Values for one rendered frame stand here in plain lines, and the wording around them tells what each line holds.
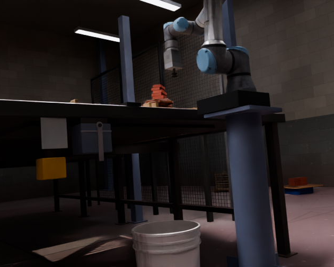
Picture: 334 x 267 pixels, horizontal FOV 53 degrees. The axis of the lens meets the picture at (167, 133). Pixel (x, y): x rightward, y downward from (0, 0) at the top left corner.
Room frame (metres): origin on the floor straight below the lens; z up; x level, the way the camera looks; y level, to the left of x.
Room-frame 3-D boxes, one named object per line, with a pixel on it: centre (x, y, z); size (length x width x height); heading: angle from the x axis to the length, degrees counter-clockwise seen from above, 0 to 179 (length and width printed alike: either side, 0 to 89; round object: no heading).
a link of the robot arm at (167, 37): (1.92, -0.07, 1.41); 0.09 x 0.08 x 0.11; 26
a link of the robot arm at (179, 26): (1.84, -0.13, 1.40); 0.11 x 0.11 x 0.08; 26
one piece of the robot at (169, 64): (1.94, -0.06, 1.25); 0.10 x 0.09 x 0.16; 45
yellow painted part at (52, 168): (1.29, 0.45, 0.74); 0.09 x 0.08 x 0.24; 129
